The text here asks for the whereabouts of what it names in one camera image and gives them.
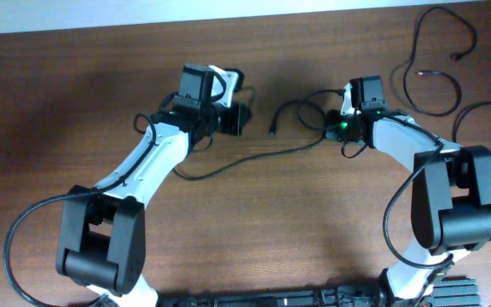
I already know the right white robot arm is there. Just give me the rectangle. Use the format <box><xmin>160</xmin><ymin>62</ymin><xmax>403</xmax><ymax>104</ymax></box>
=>
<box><xmin>326</xmin><ymin>76</ymin><xmax>491</xmax><ymax>306</ymax></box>

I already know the black cable at right edge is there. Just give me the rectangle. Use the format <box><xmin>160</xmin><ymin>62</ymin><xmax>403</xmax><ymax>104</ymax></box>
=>
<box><xmin>452</xmin><ymin>100</ymin><xmax>491</xmax><ymax>144</ymax></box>

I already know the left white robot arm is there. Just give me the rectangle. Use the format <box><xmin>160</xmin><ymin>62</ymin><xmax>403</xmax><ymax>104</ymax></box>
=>
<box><xmin>55</xmin><ymin>64</ymin><xmax>251</xmax><ymax>306</ymax></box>

